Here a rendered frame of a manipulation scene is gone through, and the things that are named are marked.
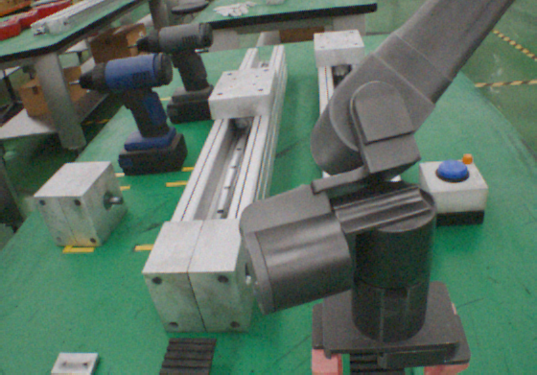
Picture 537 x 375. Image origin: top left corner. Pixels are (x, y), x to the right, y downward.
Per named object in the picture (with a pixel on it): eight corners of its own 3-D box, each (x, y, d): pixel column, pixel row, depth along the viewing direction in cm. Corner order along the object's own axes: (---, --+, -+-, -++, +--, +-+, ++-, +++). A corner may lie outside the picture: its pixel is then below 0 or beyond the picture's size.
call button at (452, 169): (470, 184, 59) (471, 172, 58) (441, 186, 60) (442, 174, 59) (461, 169, 62) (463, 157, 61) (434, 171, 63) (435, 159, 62)
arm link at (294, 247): (396, 74, 28) (358, 122, 36) (213, 112, 26) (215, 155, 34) (460, 260, 25) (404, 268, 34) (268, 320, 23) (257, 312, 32)
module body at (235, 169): (257, 277, 57) (246, 223, 53) (182, 279, 59) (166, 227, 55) (287, 74, 126) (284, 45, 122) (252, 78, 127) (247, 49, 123)
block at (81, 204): (116, 247, 67) (96, 195, 62) (55, 245, 69) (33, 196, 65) (140, 209, 75) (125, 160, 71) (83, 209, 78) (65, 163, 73)
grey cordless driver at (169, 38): (222, 118, 104) (205, 24, 93) (142, 128, 107) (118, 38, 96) (227, 105, 111) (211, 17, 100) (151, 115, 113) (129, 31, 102)
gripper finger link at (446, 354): (369, 356, 42) (371, 288, 37) (443, 351, 41) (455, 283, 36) (375, 418, 36) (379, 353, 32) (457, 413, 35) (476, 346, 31)
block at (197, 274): (269, 332, 49) (257, 269, 45) (165, 331, 51) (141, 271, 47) (275, 276, 57) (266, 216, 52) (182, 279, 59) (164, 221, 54)
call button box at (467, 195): (483, 223, 60) (489, 185, 57) (415, 228, 61) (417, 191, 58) (468, 192, 67) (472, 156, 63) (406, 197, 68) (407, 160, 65)
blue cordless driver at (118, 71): (186, 172, 85) (159, 58, 74) (91, 180, 87) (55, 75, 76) (194, 152, 91) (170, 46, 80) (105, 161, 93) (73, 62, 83)
